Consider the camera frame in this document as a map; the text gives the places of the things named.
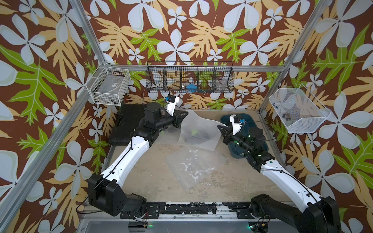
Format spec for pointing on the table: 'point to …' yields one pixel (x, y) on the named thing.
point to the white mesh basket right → (301, 111)
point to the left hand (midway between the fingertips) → (188, 111)
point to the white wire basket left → (108, 85)
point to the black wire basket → (191, 76)
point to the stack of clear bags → (191, 165)
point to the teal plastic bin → (247, 122)
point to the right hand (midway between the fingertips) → (218, 126)
